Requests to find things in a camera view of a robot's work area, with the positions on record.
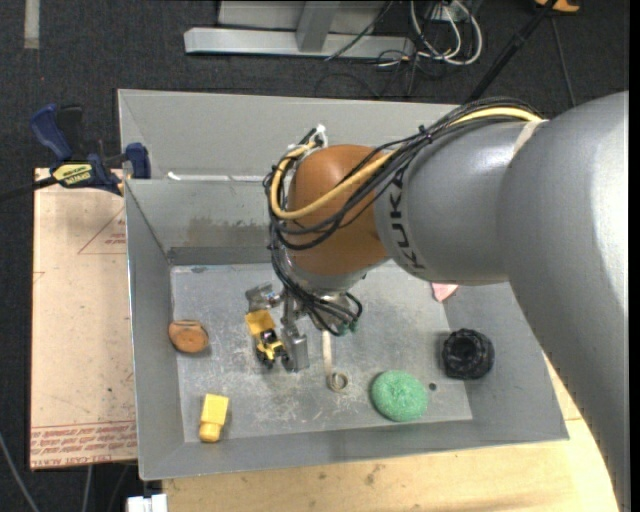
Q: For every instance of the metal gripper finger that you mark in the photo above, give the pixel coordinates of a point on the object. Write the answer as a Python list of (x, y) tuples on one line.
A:
[(297, 352), (262, 296)]

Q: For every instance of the yellow plastic block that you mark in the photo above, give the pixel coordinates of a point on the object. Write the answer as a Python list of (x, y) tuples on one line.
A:
[(214, 415)]

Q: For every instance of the pink cloth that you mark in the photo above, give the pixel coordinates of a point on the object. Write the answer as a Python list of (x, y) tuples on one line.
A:
[(443, 291)]

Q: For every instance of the grey metal bin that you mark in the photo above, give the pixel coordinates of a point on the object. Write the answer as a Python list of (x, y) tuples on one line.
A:
[(240, 400)]

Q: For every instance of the orange-brown round disc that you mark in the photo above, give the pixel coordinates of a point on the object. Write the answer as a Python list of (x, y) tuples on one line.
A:
[(188, 337)]

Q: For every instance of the brown cardboard board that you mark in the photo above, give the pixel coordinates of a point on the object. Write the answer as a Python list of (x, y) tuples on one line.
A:
[(80, 310)]

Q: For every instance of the green round scrubber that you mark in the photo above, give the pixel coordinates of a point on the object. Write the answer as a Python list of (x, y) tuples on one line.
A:
[(399, 395)]

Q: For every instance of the yellow toy truck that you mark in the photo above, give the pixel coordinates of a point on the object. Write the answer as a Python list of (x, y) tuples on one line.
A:
[(264, 334)]

